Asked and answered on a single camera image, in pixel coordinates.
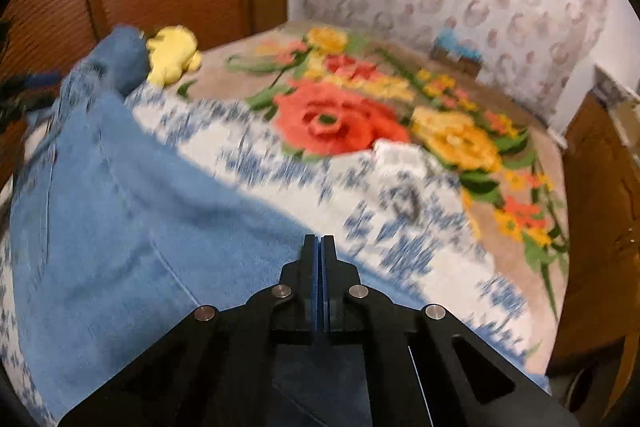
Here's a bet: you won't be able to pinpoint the white flat box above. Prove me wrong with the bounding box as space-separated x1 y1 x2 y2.
594 63 640 108

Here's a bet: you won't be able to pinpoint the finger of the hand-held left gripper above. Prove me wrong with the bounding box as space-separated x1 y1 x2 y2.
15 96 56 114
20 73 63 90

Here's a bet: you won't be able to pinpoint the blue denim pants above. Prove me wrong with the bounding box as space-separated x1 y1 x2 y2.
10 24 371 427

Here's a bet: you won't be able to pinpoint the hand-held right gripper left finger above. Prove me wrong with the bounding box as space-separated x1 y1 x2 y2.
57 234 321 427

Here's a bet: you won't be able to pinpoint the wooden dresser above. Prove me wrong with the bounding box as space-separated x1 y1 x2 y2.
547 92 640 378

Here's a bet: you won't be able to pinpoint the yellow plush toy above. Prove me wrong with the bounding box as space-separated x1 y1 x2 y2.
145 25 203 86

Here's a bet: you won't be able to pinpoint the white blue patterned blanket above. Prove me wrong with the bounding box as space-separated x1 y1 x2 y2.
0 82 531 427

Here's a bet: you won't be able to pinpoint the floral printed blanket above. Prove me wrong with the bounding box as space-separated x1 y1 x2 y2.
175 21 571 375

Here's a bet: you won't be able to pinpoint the small brown box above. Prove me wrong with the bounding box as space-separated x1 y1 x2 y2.
431 47 483 78

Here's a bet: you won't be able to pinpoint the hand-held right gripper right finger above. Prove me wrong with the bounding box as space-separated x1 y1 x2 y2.
320 234 583 427

